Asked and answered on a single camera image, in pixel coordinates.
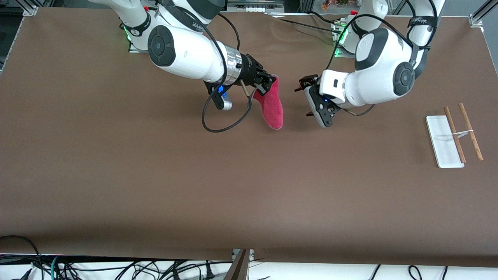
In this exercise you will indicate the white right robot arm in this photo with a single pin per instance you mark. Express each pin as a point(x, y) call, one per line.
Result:
point(186, 54)

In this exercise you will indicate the brown table cover sheet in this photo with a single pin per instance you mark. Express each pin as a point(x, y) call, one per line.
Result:
point(272, 175)

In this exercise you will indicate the orange patterned object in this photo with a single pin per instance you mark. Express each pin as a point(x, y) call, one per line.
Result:
point(334, 4)

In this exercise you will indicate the grey power strip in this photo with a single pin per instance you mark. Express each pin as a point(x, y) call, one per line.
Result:
point(253, 4)

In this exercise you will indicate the white flat strip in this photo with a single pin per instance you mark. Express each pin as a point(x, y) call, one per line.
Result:
point(288, 15)

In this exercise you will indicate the pink towel with grey edge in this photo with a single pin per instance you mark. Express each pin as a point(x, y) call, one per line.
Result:
point(272, 109)

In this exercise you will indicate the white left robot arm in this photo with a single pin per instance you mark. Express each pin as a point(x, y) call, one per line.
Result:
point(381, 77)

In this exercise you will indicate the brown wooden post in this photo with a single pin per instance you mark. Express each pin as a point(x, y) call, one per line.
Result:
point(238, 268)

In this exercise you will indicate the white rack with wooden rods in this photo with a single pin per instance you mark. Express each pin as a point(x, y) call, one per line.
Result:
point(445, 149)

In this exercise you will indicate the aluminium frame profile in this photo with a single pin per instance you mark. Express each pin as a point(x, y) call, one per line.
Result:
point(31, 11)
point(476, 19)

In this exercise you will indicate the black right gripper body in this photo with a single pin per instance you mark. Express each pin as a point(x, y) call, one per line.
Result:
point(251, 70)

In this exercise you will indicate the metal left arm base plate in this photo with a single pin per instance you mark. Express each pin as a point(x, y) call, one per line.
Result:
point(344, 54)

